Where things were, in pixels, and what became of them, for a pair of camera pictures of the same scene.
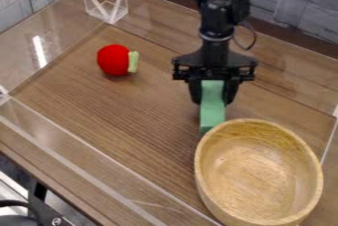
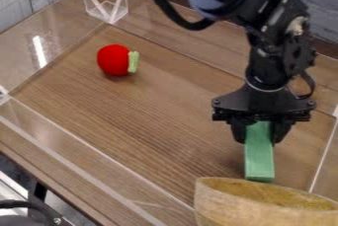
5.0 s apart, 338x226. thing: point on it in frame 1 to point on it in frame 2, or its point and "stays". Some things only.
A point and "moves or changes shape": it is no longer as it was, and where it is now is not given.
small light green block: [134, 61] stays
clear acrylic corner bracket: [106, 11] stays
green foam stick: [212, 109] to [260, 151]
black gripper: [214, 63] to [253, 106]
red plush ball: [113, 59] stays
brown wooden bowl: [258, 174] moves or changes shape
